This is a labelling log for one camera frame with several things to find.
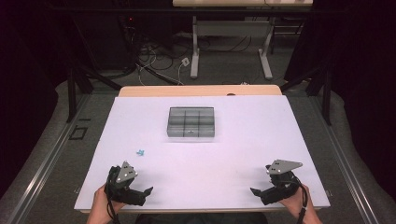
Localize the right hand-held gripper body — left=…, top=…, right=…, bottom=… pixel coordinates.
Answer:
left=265, top=159, right=304, bottom=201

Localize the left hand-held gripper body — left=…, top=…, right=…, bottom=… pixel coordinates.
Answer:
left=104, top=161, right=143, bottom=205

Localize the smoky clear compartment box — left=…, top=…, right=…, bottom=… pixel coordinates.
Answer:
left=166, top=106, right=216, bottom=138

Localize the person's left hand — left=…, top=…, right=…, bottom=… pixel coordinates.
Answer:
left=92, top=185, right=126, bottom=217

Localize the person's right hand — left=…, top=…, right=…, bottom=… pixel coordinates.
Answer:
left=280, top=184, right=311, bottom=219

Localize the black metal stand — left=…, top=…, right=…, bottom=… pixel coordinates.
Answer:
left=65, top=65, right=123, bottom=124
left=279, top=65, right=332, bottom=126

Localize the dark curtain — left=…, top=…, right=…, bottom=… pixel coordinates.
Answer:
left=284, top=0, right=396, bottom=200
left=0, top=0, right=76, bottom=197

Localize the white-legged desk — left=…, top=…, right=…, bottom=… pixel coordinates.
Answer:
left=172, top=0, right=314, bottom=80

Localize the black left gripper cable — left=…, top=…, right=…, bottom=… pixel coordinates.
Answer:
left=106, top=186, right=121, bottom=224

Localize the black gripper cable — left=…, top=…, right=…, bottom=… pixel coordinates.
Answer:
left=296, top=185, right=310, bottom=224
left=106, top=186, right=121, bottom=224

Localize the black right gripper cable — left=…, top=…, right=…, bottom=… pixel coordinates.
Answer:
left=296, top=185, right=310, bottom=224

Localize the aluminium floor rail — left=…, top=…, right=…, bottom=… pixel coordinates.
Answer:
left=6, top=92, right=92, bottom=224
left=310, top=95, right=381, bottom=224

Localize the tangle of floor cables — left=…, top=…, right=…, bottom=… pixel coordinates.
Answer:
left=124, top=31, right=255, bottom=88

